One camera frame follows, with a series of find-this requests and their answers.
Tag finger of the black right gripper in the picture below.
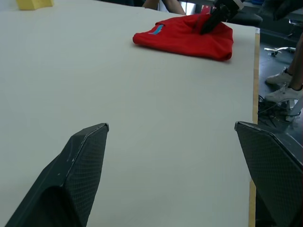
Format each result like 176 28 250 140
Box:
191 14 205 33
200 4 231 35

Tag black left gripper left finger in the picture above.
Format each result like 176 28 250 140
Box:
4 122 110 227

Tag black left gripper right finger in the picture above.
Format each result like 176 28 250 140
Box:
234 121 303 227

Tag red t-shirt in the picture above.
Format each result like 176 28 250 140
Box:
132 13 234 62

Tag red box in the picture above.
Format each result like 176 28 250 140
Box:
200 4 217 16

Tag black office chair seat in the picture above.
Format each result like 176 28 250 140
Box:
226 11 264 26

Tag dark bulky object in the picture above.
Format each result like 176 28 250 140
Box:
257 0 303 21

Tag white stand base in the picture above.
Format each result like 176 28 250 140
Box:
282 99 302 122

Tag silver office chair base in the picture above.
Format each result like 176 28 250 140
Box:
263 45 297 57

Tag white sneaker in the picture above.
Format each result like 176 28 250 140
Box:
265 67 294 86
264 83 303 103

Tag yellow foam block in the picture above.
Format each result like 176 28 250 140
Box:
16 0 54 11

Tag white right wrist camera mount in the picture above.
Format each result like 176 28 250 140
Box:
231 0 245 10

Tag black floor cables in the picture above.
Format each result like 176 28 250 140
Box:
257 94 288 128

